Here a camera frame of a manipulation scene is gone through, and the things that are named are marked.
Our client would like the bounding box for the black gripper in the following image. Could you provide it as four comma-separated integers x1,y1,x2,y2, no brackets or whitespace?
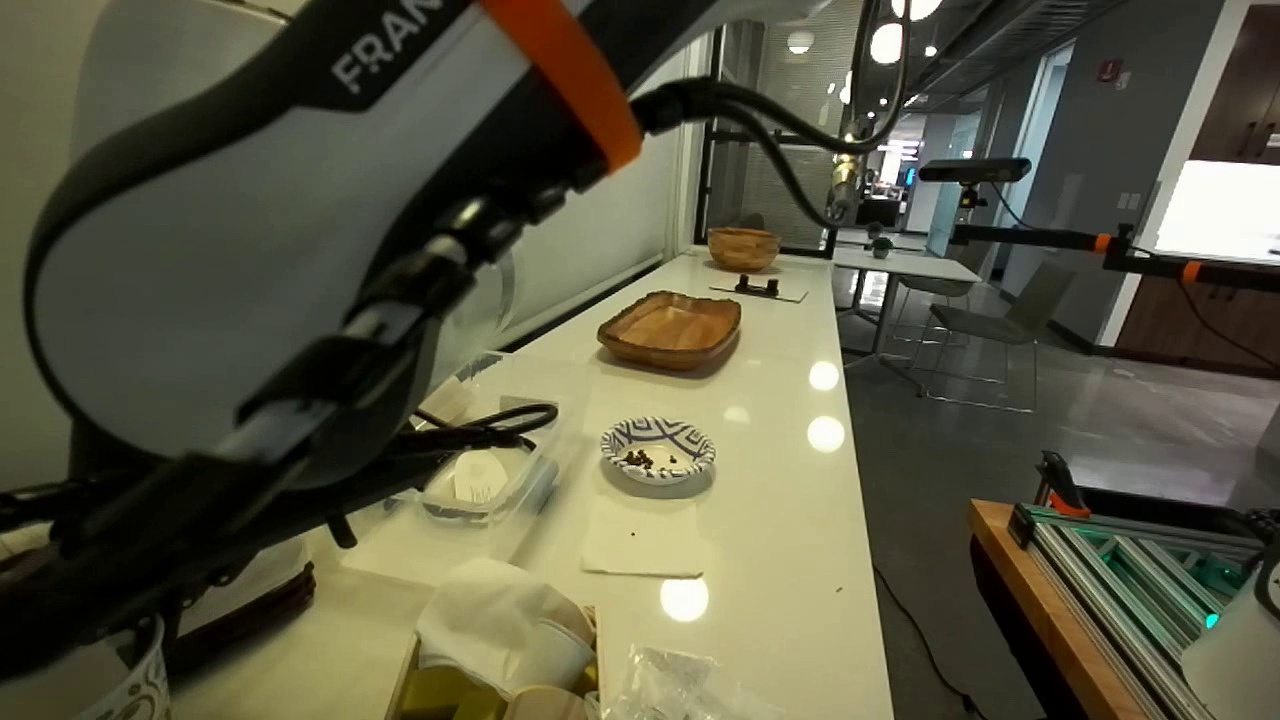
0,442,445,677

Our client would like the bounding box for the white bowl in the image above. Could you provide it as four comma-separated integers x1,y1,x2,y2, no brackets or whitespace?
0,616,176,720

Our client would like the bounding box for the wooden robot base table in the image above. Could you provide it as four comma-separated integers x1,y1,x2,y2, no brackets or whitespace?
969,494,1174,720

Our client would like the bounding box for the wicker basket with cloth liner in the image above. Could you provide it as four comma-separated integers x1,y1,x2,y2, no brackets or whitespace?
168,533,320,677

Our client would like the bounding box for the small white round item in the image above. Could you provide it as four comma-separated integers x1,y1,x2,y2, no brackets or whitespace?
419,450,520,519

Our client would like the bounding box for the yellowish tissue box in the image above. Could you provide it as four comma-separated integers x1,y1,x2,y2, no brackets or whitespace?
390,645,604,720

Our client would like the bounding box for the crumpled plastic bag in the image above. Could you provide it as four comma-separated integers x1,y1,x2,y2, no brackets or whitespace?
413,556,595,695

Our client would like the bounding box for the clear plastic food container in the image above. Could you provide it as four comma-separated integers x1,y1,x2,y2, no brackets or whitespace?
413,394,593,564

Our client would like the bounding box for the blue white patterned plate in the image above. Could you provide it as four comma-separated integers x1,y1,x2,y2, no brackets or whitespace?
595,411,718,499

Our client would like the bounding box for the clear plastic bag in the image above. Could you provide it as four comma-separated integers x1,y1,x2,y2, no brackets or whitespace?
604,645,793,720

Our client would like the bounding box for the rectangular wooden tray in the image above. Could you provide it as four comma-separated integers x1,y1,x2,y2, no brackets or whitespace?
593,289,745,380

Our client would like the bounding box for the white background table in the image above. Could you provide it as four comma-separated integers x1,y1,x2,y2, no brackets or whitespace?
833,234,985,356

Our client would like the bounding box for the black orange clamp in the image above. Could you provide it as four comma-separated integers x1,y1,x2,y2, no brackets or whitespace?
1031,450,1097,519

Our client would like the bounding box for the black pole with orange clamps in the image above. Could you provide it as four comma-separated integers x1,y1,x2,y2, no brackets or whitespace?
951,220,1280,292

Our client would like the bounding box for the bright white screen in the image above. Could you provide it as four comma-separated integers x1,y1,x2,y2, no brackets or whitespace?
1150,155,1280,269

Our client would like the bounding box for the orange strap on wrist link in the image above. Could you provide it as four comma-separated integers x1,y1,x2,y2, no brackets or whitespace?
477,0,647,174

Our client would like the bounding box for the black floor cable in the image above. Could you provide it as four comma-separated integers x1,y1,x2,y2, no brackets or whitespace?
873,564,993,720

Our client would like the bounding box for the black camera bar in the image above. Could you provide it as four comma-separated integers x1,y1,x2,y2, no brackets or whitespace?
916,155,1034,189

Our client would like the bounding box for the aluminium base frame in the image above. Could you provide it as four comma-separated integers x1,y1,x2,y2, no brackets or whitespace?
1008,494,1280,720

